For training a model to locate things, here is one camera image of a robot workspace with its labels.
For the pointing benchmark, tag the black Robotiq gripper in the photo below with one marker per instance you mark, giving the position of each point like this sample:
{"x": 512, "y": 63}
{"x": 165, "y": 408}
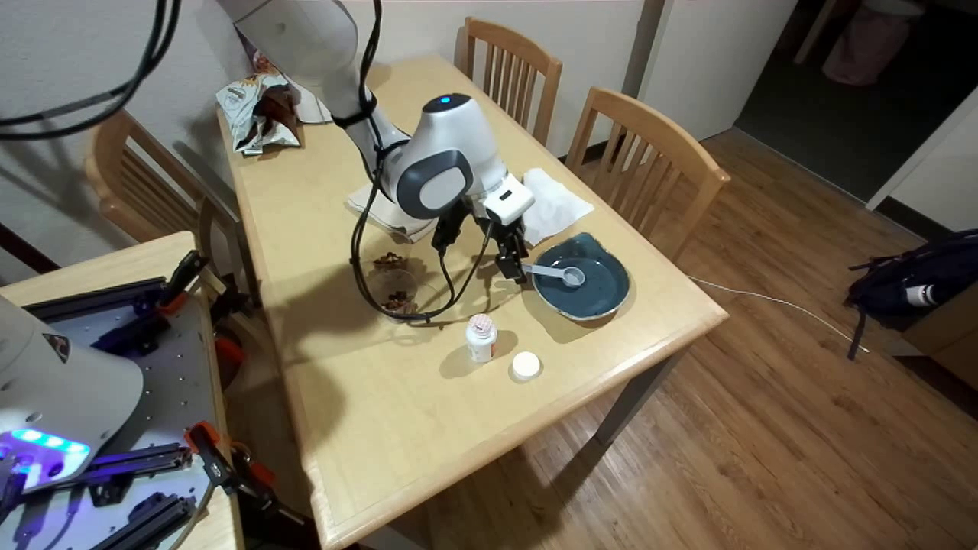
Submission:
{"x": 512, "y": 241}

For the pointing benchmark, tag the light blue plastic spoon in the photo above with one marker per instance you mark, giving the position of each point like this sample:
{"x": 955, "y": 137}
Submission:
{"x": 570, "y": 276}

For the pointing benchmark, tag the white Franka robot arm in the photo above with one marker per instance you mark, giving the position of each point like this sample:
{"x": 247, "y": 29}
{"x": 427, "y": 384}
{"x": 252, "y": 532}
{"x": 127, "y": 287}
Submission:
{"x": 446, "y": 141}

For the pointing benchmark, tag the blue speckled ceramic bowl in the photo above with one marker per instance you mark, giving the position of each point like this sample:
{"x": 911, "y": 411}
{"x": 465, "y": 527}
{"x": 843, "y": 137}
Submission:
{"x": 602, "y": 292}

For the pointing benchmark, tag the folded white paper napkin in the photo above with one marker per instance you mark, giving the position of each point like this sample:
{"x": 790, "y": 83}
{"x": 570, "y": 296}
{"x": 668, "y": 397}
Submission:
{"x": 563, "y": 207}

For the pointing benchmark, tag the white pill bottle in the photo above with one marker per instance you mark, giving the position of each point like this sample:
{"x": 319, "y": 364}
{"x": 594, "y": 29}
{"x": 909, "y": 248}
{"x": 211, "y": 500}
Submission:
{"x": 480, "y": 339}

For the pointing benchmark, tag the white round bottle cap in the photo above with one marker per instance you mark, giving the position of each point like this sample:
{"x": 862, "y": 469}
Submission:
{"x": 528, "y": 364}

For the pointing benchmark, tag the light wooden slatted chair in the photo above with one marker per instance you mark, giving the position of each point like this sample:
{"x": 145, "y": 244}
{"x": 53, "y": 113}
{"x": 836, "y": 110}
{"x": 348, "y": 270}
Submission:
{"x": 652, "y": 171}
{"x": 153, "y": 188}
{"x": 515, "y": 71}

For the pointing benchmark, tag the red brown snack bag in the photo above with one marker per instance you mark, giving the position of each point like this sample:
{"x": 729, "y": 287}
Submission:
{"x": 278, "y": 105}

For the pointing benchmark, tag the black orange bar clamp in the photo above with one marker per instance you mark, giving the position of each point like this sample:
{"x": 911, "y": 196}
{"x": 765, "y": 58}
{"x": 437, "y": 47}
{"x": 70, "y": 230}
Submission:
{"x": 232, "y": 355}
{"x": 247, "y": 477}
{"x": 170, "y": 293}

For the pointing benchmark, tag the grey metal mounting plate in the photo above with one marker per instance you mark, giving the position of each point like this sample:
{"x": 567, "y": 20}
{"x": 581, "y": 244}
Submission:
{"x": 173, "y": 397}

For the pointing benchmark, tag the black backpack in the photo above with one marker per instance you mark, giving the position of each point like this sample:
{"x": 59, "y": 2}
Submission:
{"x": 919, "y": 280}

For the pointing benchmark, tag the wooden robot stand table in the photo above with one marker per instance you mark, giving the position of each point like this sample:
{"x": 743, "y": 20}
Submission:
{"x": 102, "y": 267}

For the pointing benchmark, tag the pink round bin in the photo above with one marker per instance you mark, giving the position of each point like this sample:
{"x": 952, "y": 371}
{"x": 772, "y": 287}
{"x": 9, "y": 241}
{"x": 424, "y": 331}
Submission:
{"x": 866, "y": 47}

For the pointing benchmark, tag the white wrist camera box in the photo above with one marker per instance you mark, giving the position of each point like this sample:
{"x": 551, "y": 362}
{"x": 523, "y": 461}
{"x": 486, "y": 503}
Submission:
{"x": 508, "y": 198}

